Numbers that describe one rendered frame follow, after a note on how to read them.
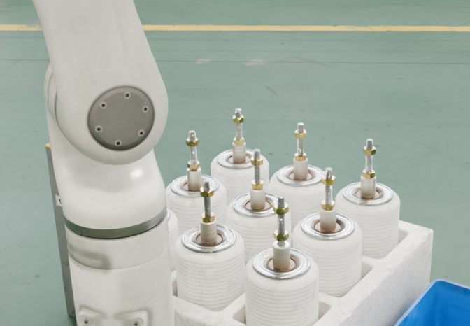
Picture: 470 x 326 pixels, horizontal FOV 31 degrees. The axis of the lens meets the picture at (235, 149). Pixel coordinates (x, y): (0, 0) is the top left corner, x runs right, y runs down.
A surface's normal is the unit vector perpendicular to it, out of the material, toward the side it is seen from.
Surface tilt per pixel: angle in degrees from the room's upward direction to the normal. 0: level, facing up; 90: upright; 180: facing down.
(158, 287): 90
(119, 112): 89
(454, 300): 88
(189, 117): 0
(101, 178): 29
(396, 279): 90
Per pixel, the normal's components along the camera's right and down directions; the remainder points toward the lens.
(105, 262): -0.12, 0.40
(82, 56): 0.17, 0.37
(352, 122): -0.03, -0.91
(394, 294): 0.81, 0.22
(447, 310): -0.57, 0.31
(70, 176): -0.23, -0.40
